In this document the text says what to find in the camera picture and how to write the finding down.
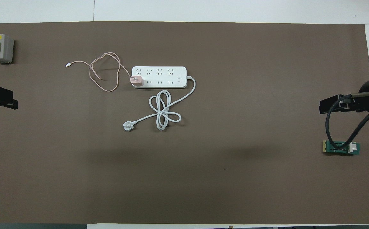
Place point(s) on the green circuit board module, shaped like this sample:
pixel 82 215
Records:
pixel 337 147

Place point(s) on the pink charger plug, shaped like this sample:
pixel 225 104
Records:
pixel 137 81

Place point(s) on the brown table mat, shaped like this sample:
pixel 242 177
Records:
pixel 203 175

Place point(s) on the white power strip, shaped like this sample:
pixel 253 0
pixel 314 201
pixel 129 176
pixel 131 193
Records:
pixel 165 78

